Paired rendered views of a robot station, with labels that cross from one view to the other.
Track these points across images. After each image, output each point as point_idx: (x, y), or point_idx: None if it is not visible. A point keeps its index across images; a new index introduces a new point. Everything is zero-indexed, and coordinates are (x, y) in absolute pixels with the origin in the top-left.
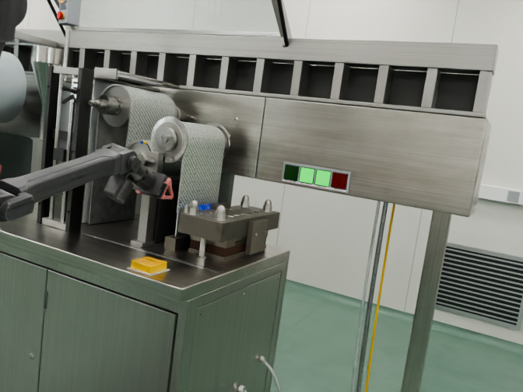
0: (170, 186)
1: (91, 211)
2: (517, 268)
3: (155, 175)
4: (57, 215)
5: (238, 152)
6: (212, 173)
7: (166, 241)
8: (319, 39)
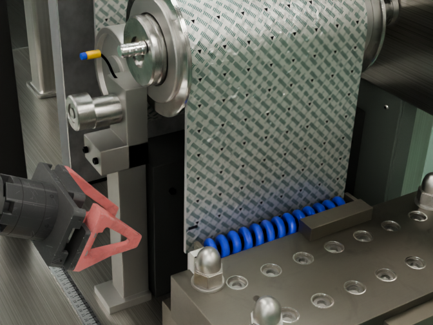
0: (113, 227)
1: (73, 159)
2: None
3: (58, 200)
4: (43, 142)
5: (424, 43)
6: (316, 125)
7: (163, 313)
8: None
